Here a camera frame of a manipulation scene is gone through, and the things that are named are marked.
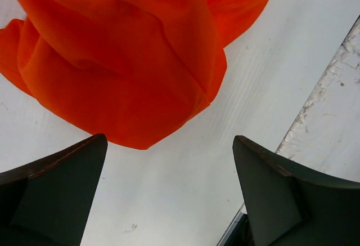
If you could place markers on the orange t shirt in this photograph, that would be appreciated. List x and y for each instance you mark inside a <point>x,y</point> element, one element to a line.
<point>134,70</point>

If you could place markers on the white foam front board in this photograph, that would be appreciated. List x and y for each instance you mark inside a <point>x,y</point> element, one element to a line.
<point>325,134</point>

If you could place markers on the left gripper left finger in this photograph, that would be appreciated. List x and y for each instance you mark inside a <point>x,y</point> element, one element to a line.
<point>48,201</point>

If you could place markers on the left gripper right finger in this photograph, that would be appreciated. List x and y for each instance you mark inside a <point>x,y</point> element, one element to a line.
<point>290,204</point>

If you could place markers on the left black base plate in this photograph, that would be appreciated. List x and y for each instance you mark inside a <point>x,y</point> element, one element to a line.
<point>239,231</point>

